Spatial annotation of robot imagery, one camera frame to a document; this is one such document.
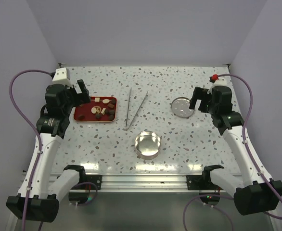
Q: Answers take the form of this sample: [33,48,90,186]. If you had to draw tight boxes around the dark chocolate piece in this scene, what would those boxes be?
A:
[95,114,102,119]

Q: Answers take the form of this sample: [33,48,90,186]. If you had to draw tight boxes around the silver metal tweezers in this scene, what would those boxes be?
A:
[124,88,149,130]

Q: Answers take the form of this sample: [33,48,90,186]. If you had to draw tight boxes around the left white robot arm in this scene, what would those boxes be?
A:
[6,80,90,222]

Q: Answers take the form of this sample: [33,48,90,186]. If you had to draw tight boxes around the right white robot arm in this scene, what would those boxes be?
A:
[189,86,282,215]

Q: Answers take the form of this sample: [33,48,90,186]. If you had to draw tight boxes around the dark chocolate at tray corner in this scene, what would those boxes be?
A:
[78,115,85,120]

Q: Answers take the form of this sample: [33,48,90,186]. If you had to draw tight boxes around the dark chocolate near tray edge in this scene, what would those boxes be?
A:
[108,115,115,121]

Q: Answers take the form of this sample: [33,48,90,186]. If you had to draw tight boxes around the red rectangular tray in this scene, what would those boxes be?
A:
[73,97,117,123]

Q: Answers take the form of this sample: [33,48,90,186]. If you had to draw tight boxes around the round silver tin lid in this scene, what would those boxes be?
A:
[171,97,194,118]

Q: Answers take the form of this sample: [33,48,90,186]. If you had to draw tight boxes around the round silver tin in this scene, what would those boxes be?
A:
[134,131,161,160]

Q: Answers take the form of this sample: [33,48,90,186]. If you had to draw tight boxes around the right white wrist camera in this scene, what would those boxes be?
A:
[207,74,227,94]

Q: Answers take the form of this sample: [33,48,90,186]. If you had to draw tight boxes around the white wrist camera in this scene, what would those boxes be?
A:
[52,67,72,87]
[207,74,227,94]

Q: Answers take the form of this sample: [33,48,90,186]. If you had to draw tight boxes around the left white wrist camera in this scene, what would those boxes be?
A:
[52,67,72,87]

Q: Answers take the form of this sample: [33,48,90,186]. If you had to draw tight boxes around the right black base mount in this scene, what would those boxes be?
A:
[186,167,221,191]

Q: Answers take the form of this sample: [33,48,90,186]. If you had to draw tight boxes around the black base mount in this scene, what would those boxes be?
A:
[72,168,102,192]
[186,167,221,191]

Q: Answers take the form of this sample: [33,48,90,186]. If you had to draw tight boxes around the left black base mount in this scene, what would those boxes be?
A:
[72,168,102,192]

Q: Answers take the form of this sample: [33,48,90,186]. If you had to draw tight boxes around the aluminium front rail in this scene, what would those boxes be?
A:
[86,172,214,193]

